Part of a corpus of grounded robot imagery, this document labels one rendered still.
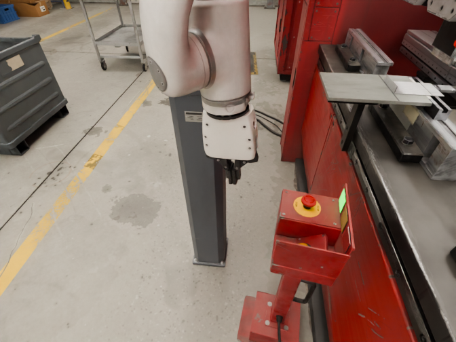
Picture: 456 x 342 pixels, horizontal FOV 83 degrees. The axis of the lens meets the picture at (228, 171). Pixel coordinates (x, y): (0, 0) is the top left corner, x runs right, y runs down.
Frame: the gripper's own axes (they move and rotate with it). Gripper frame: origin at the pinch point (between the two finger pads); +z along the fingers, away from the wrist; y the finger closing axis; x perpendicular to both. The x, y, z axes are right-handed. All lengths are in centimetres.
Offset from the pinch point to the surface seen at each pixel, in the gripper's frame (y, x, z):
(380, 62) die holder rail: -40, -72, 1
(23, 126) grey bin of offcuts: 203, -95, 59
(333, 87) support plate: -21.1, -36.6, -3.6
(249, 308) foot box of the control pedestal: 1, -9, 94
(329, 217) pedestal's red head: -22.5, -7.4, 18.7
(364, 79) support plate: -30, -45, -3
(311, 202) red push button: -17.7, -8.8, 15.3
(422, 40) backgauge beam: -62, -102, 2
